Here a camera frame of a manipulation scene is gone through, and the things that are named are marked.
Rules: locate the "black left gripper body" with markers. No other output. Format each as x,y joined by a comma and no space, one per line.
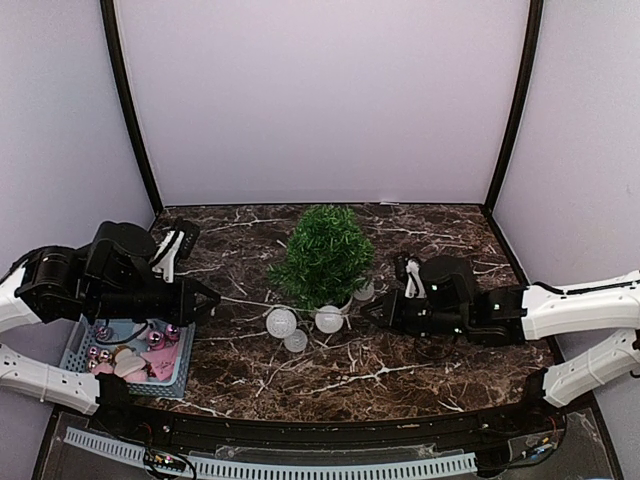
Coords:
113,304

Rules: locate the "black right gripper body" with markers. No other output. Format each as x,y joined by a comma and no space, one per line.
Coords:
435,322

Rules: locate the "small green christmas tree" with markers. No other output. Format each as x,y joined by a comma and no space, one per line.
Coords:
327,259

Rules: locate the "white ball string lights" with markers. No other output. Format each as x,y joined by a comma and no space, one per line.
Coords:
312,359

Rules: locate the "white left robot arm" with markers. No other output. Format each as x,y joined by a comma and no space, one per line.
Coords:
25,371

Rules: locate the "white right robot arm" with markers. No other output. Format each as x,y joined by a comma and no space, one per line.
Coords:
611,304

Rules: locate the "pink bauble ornaments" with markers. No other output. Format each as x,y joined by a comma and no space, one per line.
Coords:
145,353

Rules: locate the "light blue plastic basket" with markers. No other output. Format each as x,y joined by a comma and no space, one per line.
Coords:
73,360

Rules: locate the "white perforated cable tray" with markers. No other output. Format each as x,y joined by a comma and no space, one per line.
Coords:
167,465

